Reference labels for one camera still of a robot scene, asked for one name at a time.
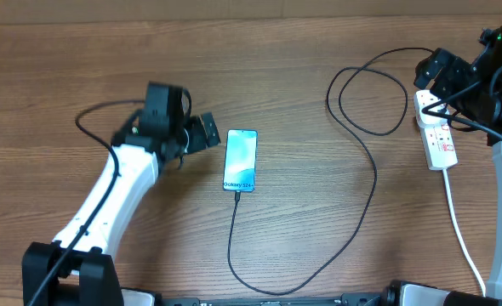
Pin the white power strip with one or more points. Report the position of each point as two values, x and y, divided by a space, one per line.
438 142

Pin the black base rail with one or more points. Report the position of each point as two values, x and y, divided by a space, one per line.
276 301

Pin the white charger plug adapter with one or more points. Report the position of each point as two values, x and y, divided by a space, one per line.
427 121

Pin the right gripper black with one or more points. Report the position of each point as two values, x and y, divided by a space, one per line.
451 75

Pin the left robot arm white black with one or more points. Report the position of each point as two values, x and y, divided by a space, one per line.
77 266

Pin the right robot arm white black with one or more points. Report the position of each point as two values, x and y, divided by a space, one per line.
401 292

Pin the Galaxy smartphone blue screen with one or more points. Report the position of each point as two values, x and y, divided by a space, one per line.
240 160

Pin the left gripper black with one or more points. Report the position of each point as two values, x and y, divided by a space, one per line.
199 138

